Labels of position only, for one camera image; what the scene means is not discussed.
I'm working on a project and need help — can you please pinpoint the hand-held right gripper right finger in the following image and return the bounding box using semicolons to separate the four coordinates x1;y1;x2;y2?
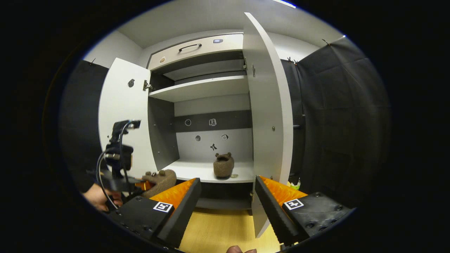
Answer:
255;176;354;246

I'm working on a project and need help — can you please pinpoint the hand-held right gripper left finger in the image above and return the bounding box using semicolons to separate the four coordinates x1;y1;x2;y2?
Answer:
107;177;202;248

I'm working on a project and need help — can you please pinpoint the brown fuzzy shoe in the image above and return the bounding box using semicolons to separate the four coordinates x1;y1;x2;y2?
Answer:
213;152;235;179
141;169;178;199

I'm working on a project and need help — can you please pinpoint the white cabinet door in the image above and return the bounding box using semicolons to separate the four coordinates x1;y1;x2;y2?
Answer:
243;12;294;239
98;58;159;187

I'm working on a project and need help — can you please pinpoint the white shoe cabinet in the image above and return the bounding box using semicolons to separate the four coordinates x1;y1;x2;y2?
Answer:
146;33;256;215

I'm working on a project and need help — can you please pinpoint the white cabinet shelf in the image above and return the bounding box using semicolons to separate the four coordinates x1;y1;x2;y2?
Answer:
148;75;250;103
163;159;256;184

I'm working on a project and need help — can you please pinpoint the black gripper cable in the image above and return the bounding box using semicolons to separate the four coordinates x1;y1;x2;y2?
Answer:
96;121;142;210

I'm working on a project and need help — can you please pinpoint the black drawer handle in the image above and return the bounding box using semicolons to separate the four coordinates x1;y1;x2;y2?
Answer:
178;43;203;53

